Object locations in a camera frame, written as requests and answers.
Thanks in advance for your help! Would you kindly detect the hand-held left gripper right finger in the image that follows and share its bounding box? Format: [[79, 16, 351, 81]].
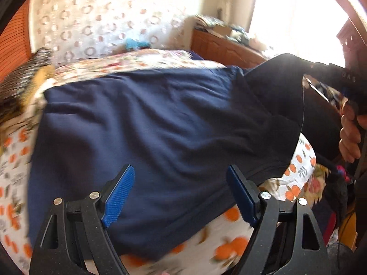
[[226, 165, 329, 275]]

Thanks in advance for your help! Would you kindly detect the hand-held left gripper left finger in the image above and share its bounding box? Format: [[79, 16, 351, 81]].
[[29, 165, 135, 275]]

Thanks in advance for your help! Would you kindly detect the navy printed t-shirt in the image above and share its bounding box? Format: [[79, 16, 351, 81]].
[[27, 53, 345, 262]]

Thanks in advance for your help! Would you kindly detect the person's right hand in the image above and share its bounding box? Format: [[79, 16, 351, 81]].
[[338, 102, 362, 163]]

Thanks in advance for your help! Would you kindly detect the bright window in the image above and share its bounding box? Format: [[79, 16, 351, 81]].
[[249, 0, 353, 66]]

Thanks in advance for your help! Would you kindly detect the dark cloth with pink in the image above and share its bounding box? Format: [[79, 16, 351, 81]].
[[325, 160, 359, 230]]

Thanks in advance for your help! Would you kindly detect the floral quilt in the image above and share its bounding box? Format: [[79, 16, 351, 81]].
[[54, 49, 330, 204]]

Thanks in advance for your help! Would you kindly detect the cardboard box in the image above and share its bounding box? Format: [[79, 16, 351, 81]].
[[214, 24, 233, 36]]

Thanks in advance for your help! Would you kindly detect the mustard folded cloth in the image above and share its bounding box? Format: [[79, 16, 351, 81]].
[[30, 66, 56, 94]]

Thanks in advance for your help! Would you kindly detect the dark patterned folded blanket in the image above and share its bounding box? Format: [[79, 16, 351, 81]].
[[0, 47, 55, 127]]

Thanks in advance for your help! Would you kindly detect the blue cloth item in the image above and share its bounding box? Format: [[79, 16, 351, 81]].
[[125, 38, 151, 50]]

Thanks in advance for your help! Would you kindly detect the stack of papers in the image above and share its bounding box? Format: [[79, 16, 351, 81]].
[[195, 14, 221, 32]]

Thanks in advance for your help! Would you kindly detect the white circle pattern curtain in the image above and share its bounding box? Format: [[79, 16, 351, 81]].
[[29, 0, 201, 63]]

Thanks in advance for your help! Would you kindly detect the orange slatted door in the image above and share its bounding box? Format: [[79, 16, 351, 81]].
[[0, 0, 32, 83]]

